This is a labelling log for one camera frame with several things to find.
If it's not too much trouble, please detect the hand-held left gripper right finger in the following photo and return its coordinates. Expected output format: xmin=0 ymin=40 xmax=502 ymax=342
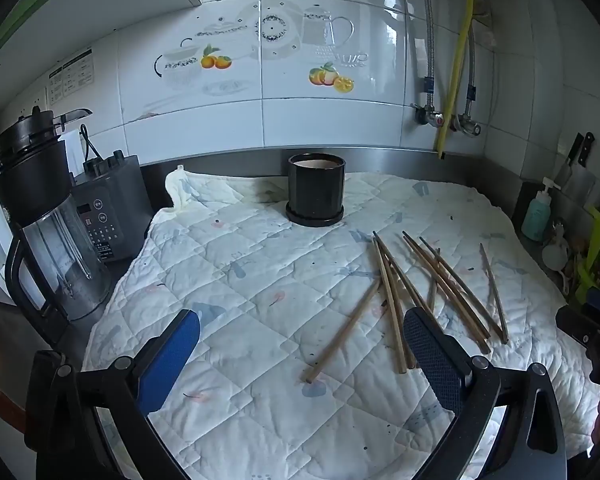
xmin=402 ymin=306 xmax=568 ymax=480

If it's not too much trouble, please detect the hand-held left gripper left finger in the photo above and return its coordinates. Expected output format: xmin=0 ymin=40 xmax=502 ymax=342
xmin=24 ymin=309 xmax=201 ymax=480

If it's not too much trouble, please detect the bunch of wooden chopsticks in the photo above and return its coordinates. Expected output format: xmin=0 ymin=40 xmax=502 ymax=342
xmin=304 ymin=230 xmax=510 ymax=385

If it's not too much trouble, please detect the black utensil holder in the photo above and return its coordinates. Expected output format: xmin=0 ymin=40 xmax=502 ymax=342
xmin=286 ymin=152 xmax=346 ymax=226

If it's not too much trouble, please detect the teal soap dispenser bottle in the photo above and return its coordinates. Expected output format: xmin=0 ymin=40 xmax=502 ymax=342
xmin=521 ymin=176 xmax=562 ymax=242

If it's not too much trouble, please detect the white quilted cloth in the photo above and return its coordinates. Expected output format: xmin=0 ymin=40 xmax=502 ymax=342
xmin=82 ymin=166 xmax=600 ymax=480

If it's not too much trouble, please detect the grey blender base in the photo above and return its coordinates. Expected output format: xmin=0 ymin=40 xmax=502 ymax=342
xmin=72 ymin=150 xmax=154 ymax=264

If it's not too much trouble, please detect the blender jar with black lid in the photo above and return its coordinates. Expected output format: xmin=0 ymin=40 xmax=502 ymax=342
xmin=0 ymin=107 xmax=115 ymax=347

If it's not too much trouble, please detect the metal water valve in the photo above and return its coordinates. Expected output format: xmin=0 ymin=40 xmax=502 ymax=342
xmin=452 ymin=112 xmax=483 ymax=137
xmin=412 ymin=102 xmax=446 ymax=129

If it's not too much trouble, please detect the black-handled cleaver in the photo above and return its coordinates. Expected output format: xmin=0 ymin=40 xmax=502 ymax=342
xmin=561 ymin=132 xmax=597 ymax=204

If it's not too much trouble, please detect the black-handled kitchen knife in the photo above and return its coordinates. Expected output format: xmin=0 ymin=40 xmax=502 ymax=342
xmin=554 ymin=133 xmax=584 ymax=187

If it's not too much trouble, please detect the black power cable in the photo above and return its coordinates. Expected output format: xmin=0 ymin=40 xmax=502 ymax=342
xmin=79 ymin=124 xmax=103 ymax=162

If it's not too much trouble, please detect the braided metal hose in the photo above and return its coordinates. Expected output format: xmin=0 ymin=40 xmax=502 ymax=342
xmin=463 ymin=24 xmax=479 ymax=122
xmin=416 ymin=0 xmax=437 ymax=111

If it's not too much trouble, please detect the yellow gas hose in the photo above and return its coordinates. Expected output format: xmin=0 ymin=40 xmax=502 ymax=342
xmin=434 ymin=0 xmax=477 ymax=159

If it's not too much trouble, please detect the white wall label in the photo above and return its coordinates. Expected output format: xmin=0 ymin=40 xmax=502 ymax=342
xmin=62 ymin=49 xmax=95 ymax=99
xmin=48 ymin=66 xmax=64 ymax=106

